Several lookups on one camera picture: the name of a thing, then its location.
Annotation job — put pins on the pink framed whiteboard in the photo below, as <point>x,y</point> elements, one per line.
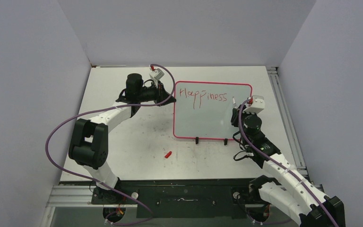
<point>204,109</point>

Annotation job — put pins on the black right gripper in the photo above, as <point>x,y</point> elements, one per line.
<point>235,117</point>

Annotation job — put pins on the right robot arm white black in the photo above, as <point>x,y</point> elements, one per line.
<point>286,188</point>

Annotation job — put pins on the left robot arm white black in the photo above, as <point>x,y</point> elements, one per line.
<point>89,144</point>

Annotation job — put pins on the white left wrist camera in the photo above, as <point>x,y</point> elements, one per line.
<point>155,74</point>

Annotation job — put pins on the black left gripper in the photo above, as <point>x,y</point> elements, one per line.
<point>161,95</point>

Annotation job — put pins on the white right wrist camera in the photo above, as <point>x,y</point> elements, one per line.
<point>255,105</point>

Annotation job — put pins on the red marker cap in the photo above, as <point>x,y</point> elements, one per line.
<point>168,154</point>

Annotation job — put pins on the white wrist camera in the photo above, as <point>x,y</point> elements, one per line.
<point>155,74</point>
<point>255,105</point>

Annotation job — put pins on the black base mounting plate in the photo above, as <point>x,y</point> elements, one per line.
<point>195,211</point>

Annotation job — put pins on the aluminium front frame rail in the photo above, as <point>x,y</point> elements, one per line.
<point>72,194</point>

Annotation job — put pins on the aluminium right side rail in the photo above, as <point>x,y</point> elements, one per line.
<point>287,121</point>

